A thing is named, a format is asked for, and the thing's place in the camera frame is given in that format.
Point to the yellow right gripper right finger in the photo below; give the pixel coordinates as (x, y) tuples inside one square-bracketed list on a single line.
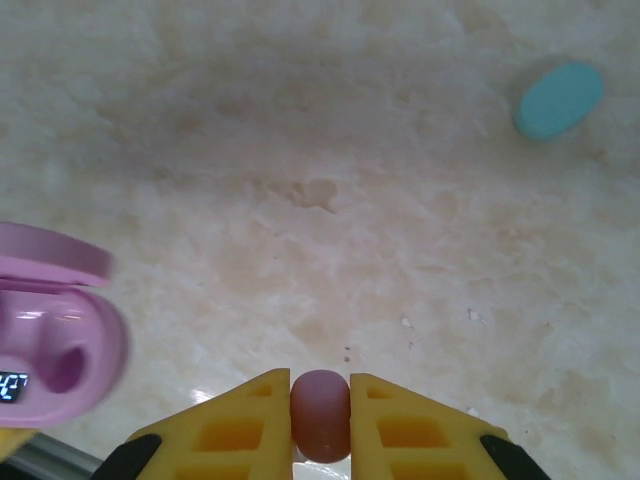
[(410, 440)]

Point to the pink earbud charging case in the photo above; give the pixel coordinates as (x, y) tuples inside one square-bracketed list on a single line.
[(60, 310)]

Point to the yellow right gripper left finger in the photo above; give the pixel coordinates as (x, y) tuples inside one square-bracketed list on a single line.
[(225, 440)]

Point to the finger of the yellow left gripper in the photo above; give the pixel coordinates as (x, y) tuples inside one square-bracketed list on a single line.
[(12, 442)]

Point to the blue earbud charging case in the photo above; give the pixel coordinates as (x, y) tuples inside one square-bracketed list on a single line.
[(560, 100)]

